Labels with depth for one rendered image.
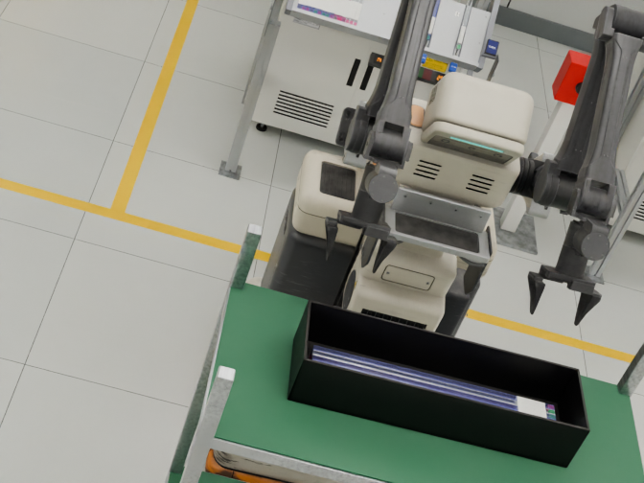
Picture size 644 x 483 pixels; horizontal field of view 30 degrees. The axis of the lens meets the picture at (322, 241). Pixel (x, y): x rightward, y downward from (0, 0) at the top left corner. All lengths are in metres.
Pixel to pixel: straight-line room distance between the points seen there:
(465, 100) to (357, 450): 0.79
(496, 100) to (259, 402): 0.83
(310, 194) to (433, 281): 0.42
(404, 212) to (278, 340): 0.49
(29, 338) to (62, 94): 1.32
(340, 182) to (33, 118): 1.66
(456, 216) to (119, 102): 2.22
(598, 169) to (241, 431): 0.87
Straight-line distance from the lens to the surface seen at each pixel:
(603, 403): 2.64
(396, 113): 2.34
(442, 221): 2.74
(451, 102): 2.56
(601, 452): 2.53
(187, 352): 3.71
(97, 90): 4.73
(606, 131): 2.47
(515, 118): 2.60
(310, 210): 3.08
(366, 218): 2.34
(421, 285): 2.89
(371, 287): 2.87
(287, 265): 3.19
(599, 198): 2.44
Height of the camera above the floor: 2.55
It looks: 36 degrees down
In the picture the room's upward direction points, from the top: 21 degrees clockwise
